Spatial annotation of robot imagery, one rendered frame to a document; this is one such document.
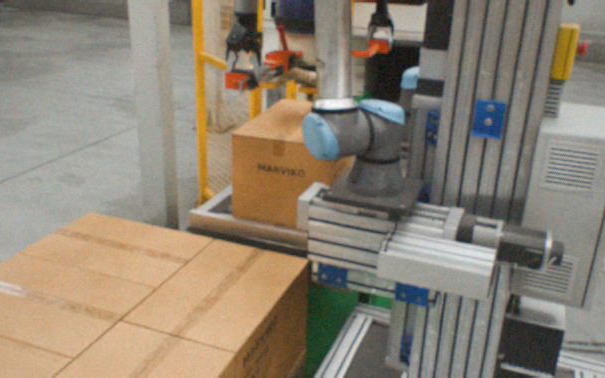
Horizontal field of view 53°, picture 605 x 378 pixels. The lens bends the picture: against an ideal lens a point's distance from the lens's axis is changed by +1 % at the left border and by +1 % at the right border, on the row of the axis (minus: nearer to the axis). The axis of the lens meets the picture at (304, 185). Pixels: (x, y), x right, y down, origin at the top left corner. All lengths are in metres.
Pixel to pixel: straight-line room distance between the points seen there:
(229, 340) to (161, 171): 1.73
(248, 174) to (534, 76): 1.18
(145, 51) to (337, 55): 1.95
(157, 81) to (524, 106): 2.10
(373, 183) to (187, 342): 0.73
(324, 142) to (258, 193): 0.99
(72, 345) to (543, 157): 1.38
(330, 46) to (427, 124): 0.43
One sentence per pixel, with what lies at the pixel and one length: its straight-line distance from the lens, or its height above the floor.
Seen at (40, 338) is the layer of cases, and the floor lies 0.54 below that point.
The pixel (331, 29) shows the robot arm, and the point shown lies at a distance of 1.43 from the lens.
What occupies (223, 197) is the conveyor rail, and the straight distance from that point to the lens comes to 2.65.
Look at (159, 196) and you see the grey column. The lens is 3.48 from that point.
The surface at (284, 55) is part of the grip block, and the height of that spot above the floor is 1.26.
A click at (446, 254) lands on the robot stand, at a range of 1.49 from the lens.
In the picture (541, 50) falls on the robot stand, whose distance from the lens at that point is 1.61.
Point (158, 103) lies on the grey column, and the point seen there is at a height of 0.82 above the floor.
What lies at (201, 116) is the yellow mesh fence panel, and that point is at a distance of 3.80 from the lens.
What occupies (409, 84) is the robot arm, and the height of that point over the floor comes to 1.23.
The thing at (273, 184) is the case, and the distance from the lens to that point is 2.34.
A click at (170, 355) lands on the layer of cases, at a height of 0.54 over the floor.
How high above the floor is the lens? 1.64
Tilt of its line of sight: 22 degrees down
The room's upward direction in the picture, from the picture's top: 2 degrees clockwise
